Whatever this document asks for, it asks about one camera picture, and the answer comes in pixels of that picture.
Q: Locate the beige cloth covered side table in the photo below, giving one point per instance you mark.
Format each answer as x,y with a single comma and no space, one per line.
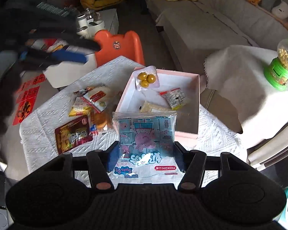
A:
237,73

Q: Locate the red spicy chicken snack bag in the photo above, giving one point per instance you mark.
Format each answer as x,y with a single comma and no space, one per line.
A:
73,134

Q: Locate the white cup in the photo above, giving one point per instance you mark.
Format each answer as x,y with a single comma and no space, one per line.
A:
93,27

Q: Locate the orange plastic child chair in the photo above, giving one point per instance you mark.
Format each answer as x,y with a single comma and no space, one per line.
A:
113,46

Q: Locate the small cake packet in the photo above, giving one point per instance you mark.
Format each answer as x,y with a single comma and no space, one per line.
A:
103,120

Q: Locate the blue Peppa Pig snack bag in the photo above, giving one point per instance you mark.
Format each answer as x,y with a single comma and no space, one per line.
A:
146,148

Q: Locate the green gumball machine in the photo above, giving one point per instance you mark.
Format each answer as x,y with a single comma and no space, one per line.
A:
277,72

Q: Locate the white low coffee table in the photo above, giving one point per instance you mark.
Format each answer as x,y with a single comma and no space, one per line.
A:
65,73

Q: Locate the grey sofa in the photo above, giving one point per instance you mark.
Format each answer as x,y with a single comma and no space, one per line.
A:
194,29

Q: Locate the yellow plums clear pack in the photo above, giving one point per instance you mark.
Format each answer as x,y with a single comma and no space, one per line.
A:
146,78

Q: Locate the rice cracker snack pack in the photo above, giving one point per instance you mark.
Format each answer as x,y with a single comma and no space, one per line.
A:
99,97

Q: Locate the yellow panda snack bag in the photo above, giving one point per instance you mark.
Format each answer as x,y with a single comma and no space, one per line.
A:
79,107

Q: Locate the white textured tablecloth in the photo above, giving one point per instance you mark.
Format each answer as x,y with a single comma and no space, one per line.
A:
37,131

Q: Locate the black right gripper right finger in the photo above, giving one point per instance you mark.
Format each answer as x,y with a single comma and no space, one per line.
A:
191,164

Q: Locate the beige cracker packet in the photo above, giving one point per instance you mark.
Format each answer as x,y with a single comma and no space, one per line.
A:
153,108

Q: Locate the small green white snack packet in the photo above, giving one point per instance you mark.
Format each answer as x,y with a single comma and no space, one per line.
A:
175,98

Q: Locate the white grey plush toy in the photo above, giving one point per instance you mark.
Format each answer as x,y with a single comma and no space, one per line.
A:
281,10

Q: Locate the red paper decorations on floor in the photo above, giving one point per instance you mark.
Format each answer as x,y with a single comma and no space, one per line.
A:
27,95

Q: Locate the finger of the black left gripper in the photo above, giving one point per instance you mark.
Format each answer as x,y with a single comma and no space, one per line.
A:
64,55
84,43

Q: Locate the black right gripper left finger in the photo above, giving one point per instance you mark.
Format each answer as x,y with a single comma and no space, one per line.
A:
100,163

